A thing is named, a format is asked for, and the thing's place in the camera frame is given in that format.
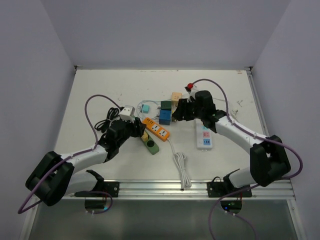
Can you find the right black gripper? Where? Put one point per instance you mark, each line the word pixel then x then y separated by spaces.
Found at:
pixel 181 110

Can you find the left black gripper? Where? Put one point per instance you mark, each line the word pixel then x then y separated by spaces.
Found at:
pixel 137 131

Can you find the wooden beige cube plug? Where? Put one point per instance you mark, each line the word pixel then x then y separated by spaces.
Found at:
pixel 175 97

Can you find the blue cube plug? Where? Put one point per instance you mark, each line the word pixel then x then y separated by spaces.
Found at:
pixel 165 117

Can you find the dark green dragon charger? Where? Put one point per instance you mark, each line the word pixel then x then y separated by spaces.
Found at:
pixel 166 105

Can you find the green power strip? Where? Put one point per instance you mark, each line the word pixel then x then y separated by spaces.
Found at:
pixel 151 146

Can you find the teal cube plug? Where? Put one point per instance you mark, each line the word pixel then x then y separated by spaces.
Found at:
pixel 145 109

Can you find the orange power strip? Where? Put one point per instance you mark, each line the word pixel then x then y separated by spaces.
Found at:
pixel 156 129

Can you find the white power strip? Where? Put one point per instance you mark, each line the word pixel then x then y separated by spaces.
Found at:
pixel 203 136

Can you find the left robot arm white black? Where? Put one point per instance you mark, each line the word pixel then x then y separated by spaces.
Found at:
pixel 51 177

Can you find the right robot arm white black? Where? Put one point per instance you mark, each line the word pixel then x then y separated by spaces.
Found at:
pixel 268 160

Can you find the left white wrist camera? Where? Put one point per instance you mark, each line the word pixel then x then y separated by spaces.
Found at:
pixel 127 113

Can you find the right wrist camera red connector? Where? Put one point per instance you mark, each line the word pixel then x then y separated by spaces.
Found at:
pixel 191 89

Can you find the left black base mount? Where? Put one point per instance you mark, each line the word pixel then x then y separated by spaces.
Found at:
pixel 100 185

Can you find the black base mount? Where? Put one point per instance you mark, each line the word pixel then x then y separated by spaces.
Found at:
pixel 218 187
pixel 100 185

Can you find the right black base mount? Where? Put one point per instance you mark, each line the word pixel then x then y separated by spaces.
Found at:
pixel 218 187

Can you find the aluminium front rail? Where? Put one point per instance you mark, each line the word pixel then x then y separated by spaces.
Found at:
pixel 171 190

